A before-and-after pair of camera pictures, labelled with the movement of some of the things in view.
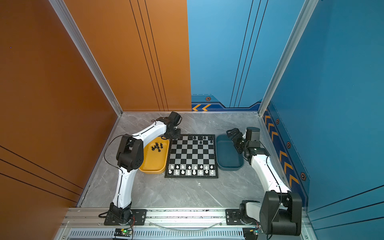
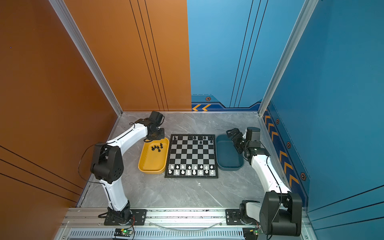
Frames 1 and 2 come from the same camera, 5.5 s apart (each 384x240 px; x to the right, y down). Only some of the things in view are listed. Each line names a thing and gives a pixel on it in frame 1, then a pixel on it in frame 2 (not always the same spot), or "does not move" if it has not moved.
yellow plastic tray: x=155 y=155 does not move
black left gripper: x=176 y=137 → x=162 y=135
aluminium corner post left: x=61 y=9 does not move
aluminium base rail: x=88 y=224 does not move
